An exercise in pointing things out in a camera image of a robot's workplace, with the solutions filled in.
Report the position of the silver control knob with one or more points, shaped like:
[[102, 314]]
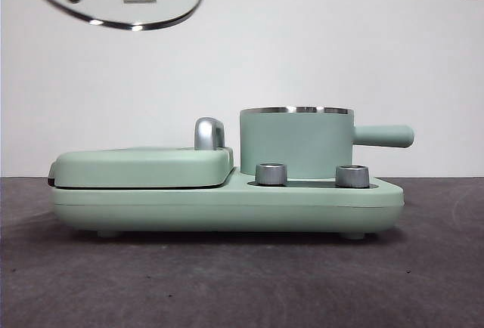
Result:
[[352, 175], [271, 174]]

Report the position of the mint green breakfast maker base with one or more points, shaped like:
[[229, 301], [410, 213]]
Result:
[[227, 207]]

